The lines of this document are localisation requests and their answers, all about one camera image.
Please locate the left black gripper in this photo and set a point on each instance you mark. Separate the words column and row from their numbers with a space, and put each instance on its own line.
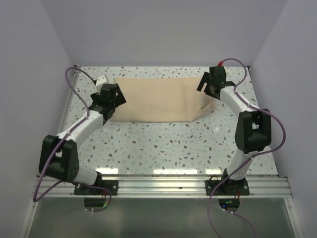
column 119, row 99

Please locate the beige cloth wrap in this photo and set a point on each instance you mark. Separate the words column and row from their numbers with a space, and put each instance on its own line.
column 162, row 100

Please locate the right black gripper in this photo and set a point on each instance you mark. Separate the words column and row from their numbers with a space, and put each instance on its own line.
column 206, row 79

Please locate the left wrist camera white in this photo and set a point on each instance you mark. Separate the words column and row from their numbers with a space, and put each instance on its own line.
column 100, row 81

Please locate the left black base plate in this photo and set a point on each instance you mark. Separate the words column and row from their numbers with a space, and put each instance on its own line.
column 99, row 188

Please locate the aluminium front rail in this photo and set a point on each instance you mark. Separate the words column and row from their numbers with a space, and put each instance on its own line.
column 193, row 186

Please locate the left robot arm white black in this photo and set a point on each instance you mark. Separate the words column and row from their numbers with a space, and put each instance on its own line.
column 59, row 156

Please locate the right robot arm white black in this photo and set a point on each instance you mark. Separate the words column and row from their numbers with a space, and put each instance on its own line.
column 252, row 134

